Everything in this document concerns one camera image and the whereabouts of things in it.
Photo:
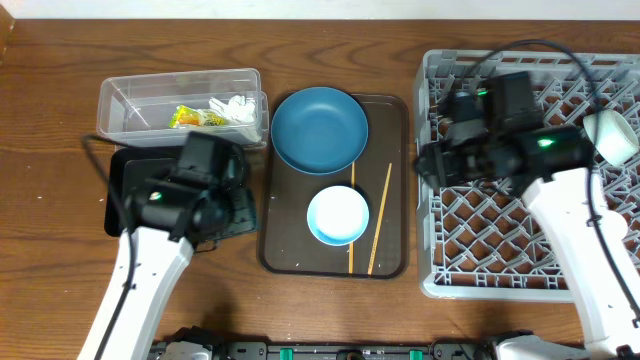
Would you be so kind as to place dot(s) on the clear plastic waste bin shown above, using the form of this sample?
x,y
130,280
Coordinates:
x,y
136,110

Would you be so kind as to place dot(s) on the light blue rice bowl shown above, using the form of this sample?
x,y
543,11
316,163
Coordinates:
x,y
338,216

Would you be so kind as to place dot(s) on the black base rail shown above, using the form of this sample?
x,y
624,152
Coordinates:
x,y
196,343

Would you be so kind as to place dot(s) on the yellow green snack wrapper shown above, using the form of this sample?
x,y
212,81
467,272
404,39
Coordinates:
x,y
187,117

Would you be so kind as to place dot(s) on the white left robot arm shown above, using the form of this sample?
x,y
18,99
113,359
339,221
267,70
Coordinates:
x,y
147,268

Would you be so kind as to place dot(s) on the white paper napkin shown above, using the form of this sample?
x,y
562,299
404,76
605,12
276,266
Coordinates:
x,y
236,111

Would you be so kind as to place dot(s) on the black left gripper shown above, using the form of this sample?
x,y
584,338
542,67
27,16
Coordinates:
x,y
253,200

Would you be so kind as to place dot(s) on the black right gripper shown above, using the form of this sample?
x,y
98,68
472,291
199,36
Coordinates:
x,y
444,167

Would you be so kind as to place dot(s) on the dark blue plate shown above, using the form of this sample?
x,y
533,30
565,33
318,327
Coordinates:
x,y
319,130

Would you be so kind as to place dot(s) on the dark brown serving tray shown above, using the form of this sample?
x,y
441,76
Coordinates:
x,y
286,245

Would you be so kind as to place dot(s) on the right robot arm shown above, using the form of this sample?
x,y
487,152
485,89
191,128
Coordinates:
x,y
586,239

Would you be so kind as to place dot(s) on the black plastic tray bin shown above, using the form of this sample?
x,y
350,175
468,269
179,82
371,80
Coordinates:
x,y
129,167

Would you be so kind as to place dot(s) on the mint green bowl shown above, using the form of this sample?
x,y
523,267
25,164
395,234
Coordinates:
x,y
612,136

